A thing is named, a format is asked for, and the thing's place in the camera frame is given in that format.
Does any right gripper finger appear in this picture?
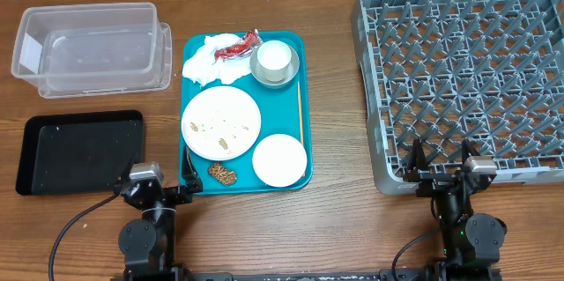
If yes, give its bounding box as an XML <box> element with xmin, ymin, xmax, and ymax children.
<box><xmin>461</xmin><ymin>139</ymin><xmax>481</xmax><ymax>171</ymax></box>
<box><xmin>407</xmin><ymin>138</ymin><xmax>428</xmax><ymax>175</ymax></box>

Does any brown cookie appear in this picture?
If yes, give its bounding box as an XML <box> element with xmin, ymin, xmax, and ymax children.
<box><xmin>208</xmin><ymin>162</ymin><xmax>238</xmax><ymax>186</ymax></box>

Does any large white plate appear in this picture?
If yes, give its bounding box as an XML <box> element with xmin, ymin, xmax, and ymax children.
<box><xmin>181</xmin><ymin>85</ymin><xmax>262</xmax><ymax>161</ymax></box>

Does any white napkin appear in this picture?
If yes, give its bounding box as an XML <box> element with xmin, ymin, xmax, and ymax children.
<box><xmin>182</xmin><ymin>33</ymin><xmax>251</xmax><ymax>87</ymax></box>

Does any red snack wrapper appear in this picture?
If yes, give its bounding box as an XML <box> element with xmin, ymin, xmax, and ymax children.
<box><xmin>214</xmin><ymin>29</ymin><xmax>263</xmax><ymax>61</ymax></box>

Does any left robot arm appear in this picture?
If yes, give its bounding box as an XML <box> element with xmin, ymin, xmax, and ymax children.
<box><xmin>115</xmin><ymin>149</ymin><xmax>203</xmax><ymax>281</ymax></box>

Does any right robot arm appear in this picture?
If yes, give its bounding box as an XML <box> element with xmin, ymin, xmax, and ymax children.
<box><xmin>400</xmin><ymin>139</ymin><xmax>507</xmax><ymax>281</ymax></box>

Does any grey dishwasher rack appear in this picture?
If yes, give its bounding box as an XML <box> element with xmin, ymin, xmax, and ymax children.
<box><xmin>351</xmin><ymin>0</ymin><xmax>563</xmax><ymax>195</ymax></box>

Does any black plastic tray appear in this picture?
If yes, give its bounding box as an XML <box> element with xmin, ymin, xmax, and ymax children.
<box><xmin>15</xmin><ymin>110</ymin><xmax>145</xmax><ymax>196</ymax></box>

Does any teal serving tray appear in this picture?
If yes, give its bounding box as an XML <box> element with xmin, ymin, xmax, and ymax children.
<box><xmin>190</xmin><ymin>30</ymin><xmax>314</xmax><ymax>196</ymax></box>

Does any small white plate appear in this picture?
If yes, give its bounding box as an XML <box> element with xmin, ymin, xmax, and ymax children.
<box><xmin>252</xmin><ymin>134</ymin><xmax>308</xmax><ymax>188</ymax></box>

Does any grey saucer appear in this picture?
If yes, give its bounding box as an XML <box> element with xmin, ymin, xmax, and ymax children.
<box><xmin>249</xmin><ymin>44</ymin><xmax>300</xmax><ymax>89</ymax></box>

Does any wooden chopstick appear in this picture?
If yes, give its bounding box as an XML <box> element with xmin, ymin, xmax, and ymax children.
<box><xmin>297</xmin><ymin>81</ymin><xmax>304</xmax><ymax>145</ymax></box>

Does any clear plastic bin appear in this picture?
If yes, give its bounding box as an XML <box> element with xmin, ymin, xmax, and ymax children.
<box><xmin>11</xmin><ymin>2</ymin><xmax>173</xmax><ymax>99</ymax></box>

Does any white cup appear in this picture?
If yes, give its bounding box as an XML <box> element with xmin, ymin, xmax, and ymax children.
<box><xmin>257</xmin><ymin>41</ymin><xmax>292</xmax><ymax>82</ymax></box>

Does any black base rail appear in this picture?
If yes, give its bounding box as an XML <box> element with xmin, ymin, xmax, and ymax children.
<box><xmin>193</xmin><ymin>269</ymin><xmax>420</xmax><ymax>281</ymax></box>

